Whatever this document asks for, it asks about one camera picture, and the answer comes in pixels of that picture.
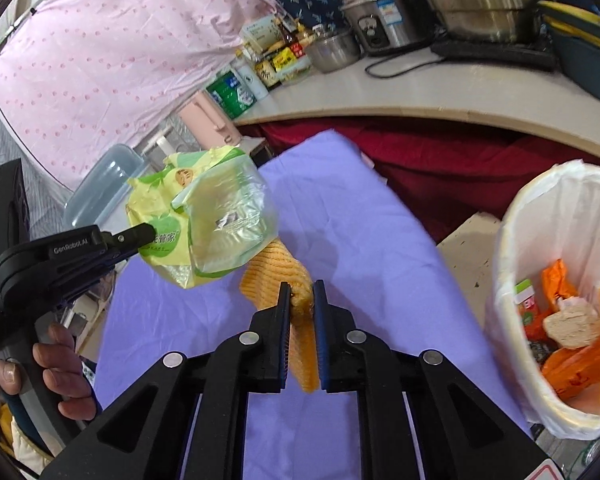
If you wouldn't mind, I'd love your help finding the orange snack wrapper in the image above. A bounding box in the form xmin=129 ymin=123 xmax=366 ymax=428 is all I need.
xmin=540 ymin=259 xmax=581 ymax=311

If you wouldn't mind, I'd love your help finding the large steel steamer pot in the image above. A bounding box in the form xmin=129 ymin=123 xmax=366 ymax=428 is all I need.
xmin=392 ymin=0 xmax=541 ymax=43

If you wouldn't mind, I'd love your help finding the trash bin with white liner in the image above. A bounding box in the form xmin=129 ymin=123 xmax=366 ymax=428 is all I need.
xmin=485 ymin=159 xmax=600 ymax=441

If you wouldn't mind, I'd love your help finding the dark sauce bottle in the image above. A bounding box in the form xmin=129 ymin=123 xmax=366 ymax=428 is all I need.
xmin=277 ymin=20 xmax=306 ymax=68

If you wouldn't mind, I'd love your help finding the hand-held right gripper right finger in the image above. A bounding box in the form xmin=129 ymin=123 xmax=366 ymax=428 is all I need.
xmin=312 ymin=279 xmax=563 ymax=480

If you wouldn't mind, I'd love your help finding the steel rice cooker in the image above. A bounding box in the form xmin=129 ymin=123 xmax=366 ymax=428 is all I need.
xmin=336 ymin=0 xmax=433 ymax=56

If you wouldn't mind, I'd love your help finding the green can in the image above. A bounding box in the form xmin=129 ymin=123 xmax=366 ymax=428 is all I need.
xmin=205 ymin=71 xmax=258 ymax=121

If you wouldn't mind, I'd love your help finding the pink kettle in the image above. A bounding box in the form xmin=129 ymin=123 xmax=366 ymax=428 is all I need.
xmin=180 ymin=91 xmax=241 ymax=153

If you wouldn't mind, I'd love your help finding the dish drainer box with lid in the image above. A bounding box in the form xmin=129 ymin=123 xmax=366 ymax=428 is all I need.
xmin=62 ymin=144 xmax=146 ymax=231

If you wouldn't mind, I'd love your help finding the person's left hand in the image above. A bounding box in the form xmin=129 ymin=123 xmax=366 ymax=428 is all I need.
xmin=0 ymin=322 xmax=101 ymax=422

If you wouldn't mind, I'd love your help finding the pink dotted sheet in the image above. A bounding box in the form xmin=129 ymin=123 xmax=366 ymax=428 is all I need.
xmin=0 ymin=0 xmax=281 ymax=191

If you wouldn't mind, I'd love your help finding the black power cable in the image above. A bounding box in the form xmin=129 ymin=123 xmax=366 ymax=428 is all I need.
xmin=364 ymin=52 xmax=448 ymax=79

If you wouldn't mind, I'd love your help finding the small orange plastic bag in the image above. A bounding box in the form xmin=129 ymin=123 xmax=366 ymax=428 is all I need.
xmin=540 ymin=342 xmax=600 ymax=401

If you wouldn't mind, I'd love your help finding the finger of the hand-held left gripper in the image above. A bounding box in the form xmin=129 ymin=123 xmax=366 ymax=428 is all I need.
xmin=102 ymin=224 xmax=157 ymax=263

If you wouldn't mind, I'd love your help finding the yellow green packaging bag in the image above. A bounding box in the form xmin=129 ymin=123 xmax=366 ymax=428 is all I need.
xmin=125 ymin=144 xmax=281 ymax=290

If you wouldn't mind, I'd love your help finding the pale green carton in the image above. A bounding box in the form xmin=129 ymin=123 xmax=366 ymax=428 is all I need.
xmin=240 ymin=16 xmax=286 ymax=48

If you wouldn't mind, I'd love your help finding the dark red cloth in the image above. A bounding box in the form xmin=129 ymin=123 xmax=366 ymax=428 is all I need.
xmin=240 ymin=115 xmax=600 ymax=246

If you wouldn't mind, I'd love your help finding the small steel pot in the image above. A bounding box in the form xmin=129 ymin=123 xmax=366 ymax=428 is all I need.
xmin=305 ymin=30 xmax=363 ymax=73

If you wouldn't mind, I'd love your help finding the beige bread piece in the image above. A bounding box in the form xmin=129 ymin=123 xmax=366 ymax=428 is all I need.
xmin=542 ymin=302 xmax=600 ymax=350

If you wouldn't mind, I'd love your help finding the purple tablecloth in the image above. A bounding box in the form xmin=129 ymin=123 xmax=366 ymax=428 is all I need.
xmin=95 ymin=129 xmax=533 ymax=480

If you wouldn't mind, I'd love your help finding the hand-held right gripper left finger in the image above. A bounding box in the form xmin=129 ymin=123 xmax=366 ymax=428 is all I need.
xmin=40 ymin=281 xmax=293 ymax=480

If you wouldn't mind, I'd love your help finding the black induction cooker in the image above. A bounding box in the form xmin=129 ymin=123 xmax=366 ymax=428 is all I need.
xmin=430 ymin=35 xmax=558 ymax=72

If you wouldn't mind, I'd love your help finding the yellow label jar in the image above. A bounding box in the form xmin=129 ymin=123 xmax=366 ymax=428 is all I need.
xmin=254 ymin=52 xmax=293 ymax=86

